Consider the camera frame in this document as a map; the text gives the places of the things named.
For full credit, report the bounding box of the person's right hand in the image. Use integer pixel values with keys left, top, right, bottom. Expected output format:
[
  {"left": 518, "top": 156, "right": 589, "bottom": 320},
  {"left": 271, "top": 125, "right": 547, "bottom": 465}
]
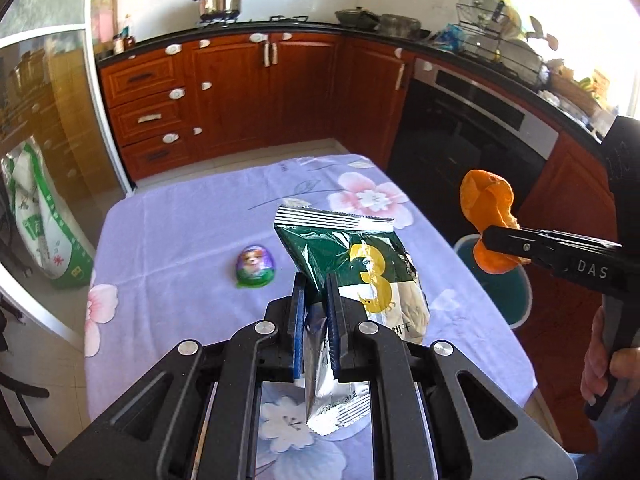
[{"left": 580, "top": 305, "right": 640, "bottom": 407}]

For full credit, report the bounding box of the green white snack packet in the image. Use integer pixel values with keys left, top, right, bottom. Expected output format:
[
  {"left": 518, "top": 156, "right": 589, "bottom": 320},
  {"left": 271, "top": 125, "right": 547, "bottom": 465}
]
[{"left": 274, "top": 205, "right": 431, "bottom": 436}]

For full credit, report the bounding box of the wire dish rack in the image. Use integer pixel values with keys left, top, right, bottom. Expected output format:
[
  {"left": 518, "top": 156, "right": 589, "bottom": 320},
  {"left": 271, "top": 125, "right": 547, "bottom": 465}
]
[{"left": 456, "top": 0, "right": 546, "bottom": 86}]

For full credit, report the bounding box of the green white sack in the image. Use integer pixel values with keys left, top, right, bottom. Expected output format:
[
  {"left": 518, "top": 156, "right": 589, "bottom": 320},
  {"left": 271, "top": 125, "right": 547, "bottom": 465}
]
[{"left": 0, "top": 142, "right": 96, "bottom": 290}]

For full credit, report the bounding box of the glass sliding door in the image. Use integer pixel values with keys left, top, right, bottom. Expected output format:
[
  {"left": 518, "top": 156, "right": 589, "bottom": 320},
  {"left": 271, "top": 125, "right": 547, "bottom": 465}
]
[{"left": 0, "top": 0, "right": 138, "bottom": 341}]

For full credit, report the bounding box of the purple floral tablecloth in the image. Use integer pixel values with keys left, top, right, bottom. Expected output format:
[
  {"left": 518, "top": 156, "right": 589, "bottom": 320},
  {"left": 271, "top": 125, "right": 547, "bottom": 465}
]
[{"left": 84, "top": 154, "right": 538, "bottom": 480}]

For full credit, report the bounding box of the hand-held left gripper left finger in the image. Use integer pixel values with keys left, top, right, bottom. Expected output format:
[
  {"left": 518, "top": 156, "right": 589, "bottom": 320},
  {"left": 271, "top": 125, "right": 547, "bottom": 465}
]
[{"left": 47, "top": 272, "right": 307, "bottom": 480}]

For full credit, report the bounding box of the built-in black oven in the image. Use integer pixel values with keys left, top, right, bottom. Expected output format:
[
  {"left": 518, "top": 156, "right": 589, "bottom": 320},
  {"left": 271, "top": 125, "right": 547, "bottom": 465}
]
[{"left": 387, "top": 57, "right": 561, "bottom": 221}]

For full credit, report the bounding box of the teal bin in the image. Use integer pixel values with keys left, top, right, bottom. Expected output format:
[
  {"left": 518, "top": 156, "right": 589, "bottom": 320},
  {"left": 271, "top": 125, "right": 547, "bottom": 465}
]
[{"left": 455, "top": 235, "right": 533, "bottom": 331}]

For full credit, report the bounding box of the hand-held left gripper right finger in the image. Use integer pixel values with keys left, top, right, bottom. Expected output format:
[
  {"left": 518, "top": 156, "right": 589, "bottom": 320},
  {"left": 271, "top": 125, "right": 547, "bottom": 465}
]
[{"left": 326, "top": 273, "right": 581, "bottom": 480}]

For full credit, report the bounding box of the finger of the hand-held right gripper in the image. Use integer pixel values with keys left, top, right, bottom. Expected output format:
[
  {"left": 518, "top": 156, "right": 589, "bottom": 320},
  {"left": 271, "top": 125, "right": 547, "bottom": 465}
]
[{"left": 479, "top": 226, "right": 571, "bottom": 276}]

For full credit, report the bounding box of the purple green toy egg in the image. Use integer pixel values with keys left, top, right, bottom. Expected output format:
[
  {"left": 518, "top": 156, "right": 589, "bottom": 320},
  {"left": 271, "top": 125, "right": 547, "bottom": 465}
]
[{"left": 235, "top": 245, "right": 277, "bottom": 288}]

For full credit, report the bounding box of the glass lidded pot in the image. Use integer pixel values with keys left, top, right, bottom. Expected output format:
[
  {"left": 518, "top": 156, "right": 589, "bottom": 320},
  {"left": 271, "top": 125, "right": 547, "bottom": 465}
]
[{"left": 379, "top": 14, "right": 421, "bottom": 36}]

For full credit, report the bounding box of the black gas hob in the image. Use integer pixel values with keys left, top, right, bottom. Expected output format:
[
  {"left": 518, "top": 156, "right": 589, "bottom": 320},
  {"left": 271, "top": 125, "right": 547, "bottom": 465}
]
[{"left": 195, "top": 14, "right": 308, "bottom": 29}]

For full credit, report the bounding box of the wicker basket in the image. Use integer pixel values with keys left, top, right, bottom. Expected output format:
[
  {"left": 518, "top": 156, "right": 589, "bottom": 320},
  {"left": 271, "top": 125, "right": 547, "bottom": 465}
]
[{"left": 547, "top": 72, "right": 601, "bottom": 116}]

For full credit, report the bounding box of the dark wok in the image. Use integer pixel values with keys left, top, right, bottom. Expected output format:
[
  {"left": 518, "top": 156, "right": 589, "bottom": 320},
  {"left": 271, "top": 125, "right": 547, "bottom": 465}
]
[{"left": 335, "top": 6, "right": 381, "bottom": 28}]

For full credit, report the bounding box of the orange peel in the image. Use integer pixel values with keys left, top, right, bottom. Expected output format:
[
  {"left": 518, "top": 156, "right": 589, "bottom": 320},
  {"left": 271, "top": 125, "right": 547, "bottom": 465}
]
[{"left": 459, "top": 169, "right": 533, "bottom": 275}]

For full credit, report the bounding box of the dark chair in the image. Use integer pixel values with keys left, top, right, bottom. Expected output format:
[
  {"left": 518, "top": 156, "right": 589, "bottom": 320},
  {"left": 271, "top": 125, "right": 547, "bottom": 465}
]
[{"left": 0, "top": 360, "right": 56, "bottom": 461}]

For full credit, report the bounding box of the red wooden kitchen cabinet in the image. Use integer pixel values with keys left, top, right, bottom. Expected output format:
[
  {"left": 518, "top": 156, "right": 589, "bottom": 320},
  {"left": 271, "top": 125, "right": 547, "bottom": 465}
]
[{"left": 95, "top": 22, "right": 640, "bottom": 411}]

